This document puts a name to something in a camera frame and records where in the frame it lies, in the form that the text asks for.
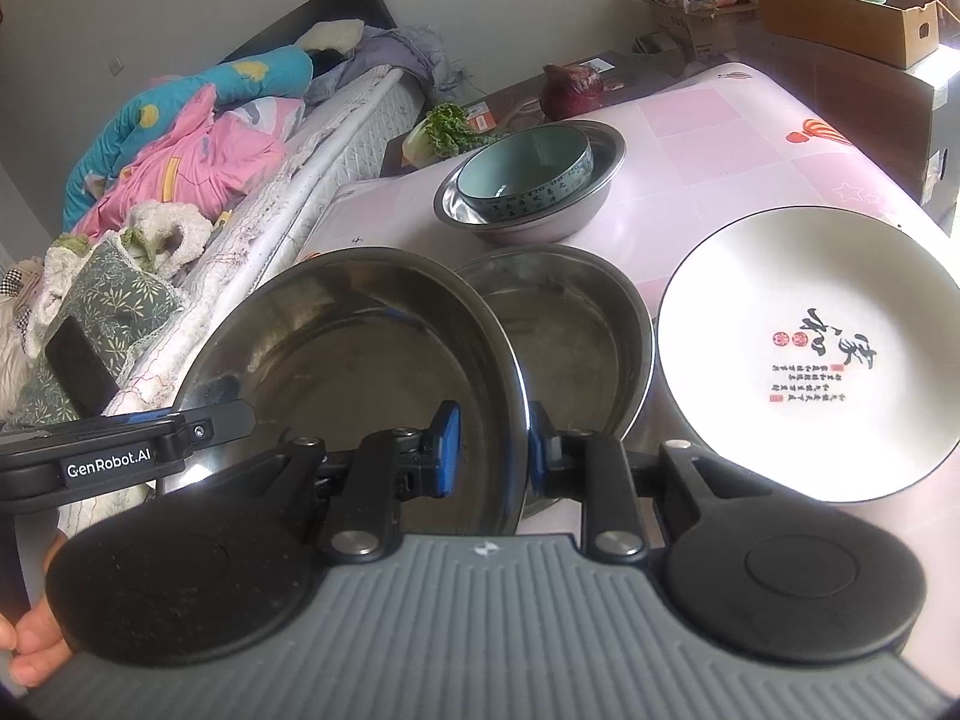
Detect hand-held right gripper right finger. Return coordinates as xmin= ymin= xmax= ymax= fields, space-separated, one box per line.
xmin=529 ymin=420 xmax=758 ymax=563

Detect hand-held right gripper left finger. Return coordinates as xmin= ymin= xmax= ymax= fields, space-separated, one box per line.
xmin=277 ymin=400 xmax=462 ymax=565

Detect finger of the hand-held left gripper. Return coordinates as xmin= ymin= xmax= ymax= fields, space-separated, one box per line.
xmin=176 ymin=399 xmax=256 ymax=460

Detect large stainless steel plate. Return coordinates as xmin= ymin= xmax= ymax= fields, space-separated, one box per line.
xmin=161 ymin=247 xmax=530 ymax=541
xmin=450 ymin=244 xmax=657 ymax=518

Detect small stainless steel bowl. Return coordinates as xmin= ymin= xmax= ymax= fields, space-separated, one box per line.
xmin=433 ymin=120 xmax=627 ymax=245

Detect green ceramic bowl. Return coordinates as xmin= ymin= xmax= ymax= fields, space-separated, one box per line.
xmin=456 ymin=127 xmax=595 ymax=220

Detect person's left hand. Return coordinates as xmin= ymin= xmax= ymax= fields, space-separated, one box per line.
xmin=0 ymin=532 xmax=72 ymax=687

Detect black smartphone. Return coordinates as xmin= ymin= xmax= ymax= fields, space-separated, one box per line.
xmin=43 ymin=315 xmax=121 ymax=417

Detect green leaf print pillow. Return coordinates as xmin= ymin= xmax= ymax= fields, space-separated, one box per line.
xmin=4 ymin=236 xmax=187 ymax=432

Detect white fleece cloth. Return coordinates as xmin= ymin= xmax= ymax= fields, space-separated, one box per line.
xmin=45 ymin=199 xmax=215 ymax=278

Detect pink blanket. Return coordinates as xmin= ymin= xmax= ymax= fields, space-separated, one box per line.
xmin=71 ymin=86 xmax=305 ymax=237

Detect napa cabbage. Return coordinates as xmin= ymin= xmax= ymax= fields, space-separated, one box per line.
xmin=403 ymin=101 xmax=511 ymax=166

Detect pink and blue blankets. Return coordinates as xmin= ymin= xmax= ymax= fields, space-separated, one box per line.
xmin=64 ymin=45 xmax=314 ymax=230

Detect flat dark printed box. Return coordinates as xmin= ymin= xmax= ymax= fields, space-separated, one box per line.
xmin=379 ymin=51 xmax=661 ymax=179

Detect pink patterned tablecloth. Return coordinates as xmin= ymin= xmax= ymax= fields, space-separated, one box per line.
xmin=300 ymin=62 xmax=960 ymax=533

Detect red onion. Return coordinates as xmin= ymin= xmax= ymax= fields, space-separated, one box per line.
xmin=540 ymin=64 xmax=607 ymax=121

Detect cream cloth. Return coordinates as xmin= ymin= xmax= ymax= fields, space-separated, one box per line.
xmin=295 ymin=19 xmax=365 ymax=53

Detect grey purple clothes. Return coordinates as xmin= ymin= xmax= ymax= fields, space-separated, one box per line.
xmin=304 ymin=26 xmax=458 ymax=110

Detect black headboard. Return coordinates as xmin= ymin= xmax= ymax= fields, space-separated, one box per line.
xmin=217 ymin=0 xmax=398 ymax=65

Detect open cardboard box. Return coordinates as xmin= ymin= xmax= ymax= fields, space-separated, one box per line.
xmin=619 ymin=0 xmax=758 ymax=65

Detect large brown cardboard box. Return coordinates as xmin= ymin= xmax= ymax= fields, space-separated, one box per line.
xmin=739 ymin=30 xmax=950 ymax=203

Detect long cardboard box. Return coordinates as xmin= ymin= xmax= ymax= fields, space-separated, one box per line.
xmin=754 ymin=0 xmax=940 ymax=70

